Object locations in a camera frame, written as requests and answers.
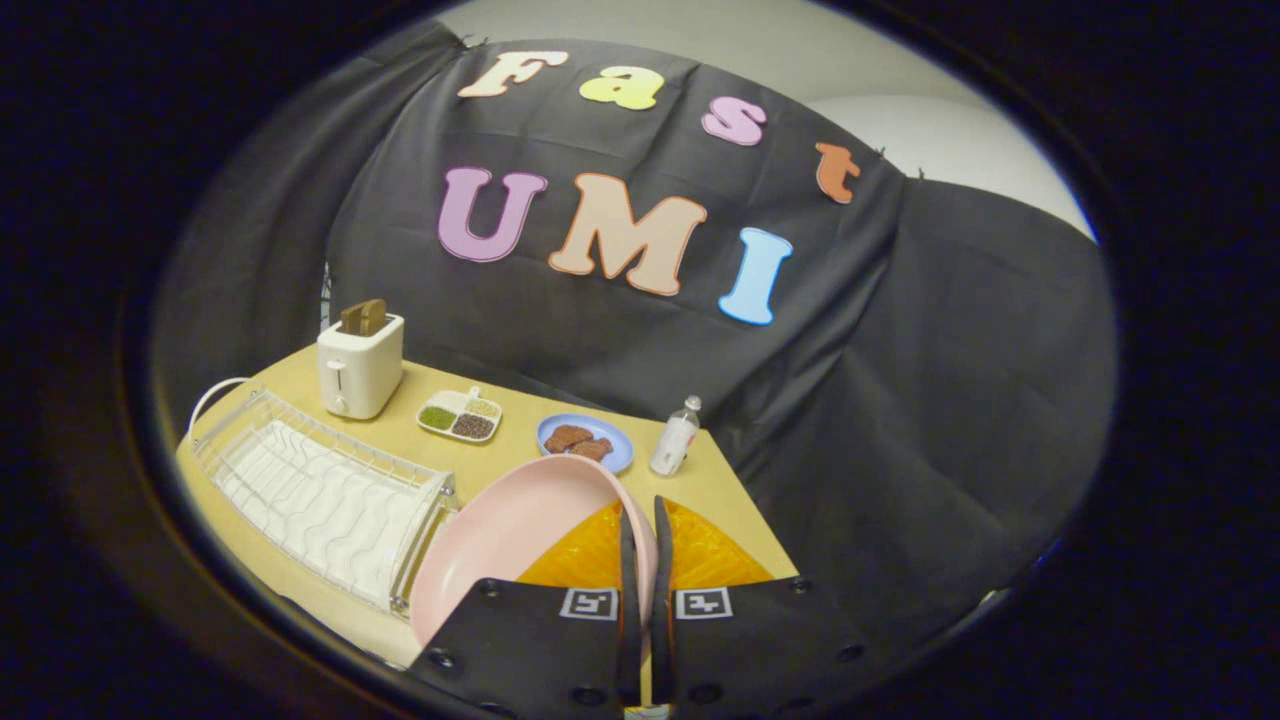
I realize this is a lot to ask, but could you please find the blue plate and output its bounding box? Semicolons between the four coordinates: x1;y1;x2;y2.
536;414;635;475

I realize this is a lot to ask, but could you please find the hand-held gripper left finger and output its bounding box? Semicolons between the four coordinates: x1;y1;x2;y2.
408;500;643;719

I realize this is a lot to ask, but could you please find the clear plastic bottle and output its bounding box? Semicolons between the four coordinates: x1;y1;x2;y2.
649;395;703;477

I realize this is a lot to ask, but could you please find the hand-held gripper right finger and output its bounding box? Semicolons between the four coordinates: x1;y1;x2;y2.
650;496;873;720

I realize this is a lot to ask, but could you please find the brown toast slice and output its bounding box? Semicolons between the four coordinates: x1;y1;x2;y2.
340;298;388;337

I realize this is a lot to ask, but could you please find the black backdrop cloth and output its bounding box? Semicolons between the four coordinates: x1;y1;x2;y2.
152;22;1118;641

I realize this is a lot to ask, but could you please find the white toaster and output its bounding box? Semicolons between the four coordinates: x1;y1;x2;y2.
316;312;406;421

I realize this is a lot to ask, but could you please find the white wire dish rack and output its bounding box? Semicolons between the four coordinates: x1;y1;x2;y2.
187;377;460;617

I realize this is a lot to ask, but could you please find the pink plate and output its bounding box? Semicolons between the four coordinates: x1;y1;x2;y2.
410;454;659;647

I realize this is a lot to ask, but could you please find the white divided dish with beans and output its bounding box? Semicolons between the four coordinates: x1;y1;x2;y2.
416;387;503;445

